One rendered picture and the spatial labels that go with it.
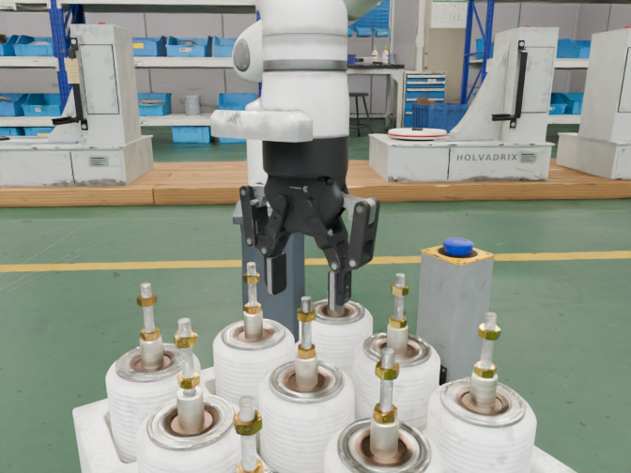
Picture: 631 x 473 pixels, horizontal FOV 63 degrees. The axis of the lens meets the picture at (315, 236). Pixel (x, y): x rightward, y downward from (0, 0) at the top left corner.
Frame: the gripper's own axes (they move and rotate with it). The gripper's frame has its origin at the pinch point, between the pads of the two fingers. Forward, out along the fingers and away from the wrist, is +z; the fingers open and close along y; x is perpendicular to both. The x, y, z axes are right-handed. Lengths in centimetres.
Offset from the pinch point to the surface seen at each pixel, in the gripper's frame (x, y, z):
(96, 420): 10.1, 21.1, 17.2
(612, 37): -273, 4, -42
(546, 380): -58, -14, 35
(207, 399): 7.9, 5.6, 9.8
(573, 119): -543, 54, 14
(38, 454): 6, 45, 35
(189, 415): 11.7, 4.0, 8.6
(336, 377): -1.9, -2.3, 9.8
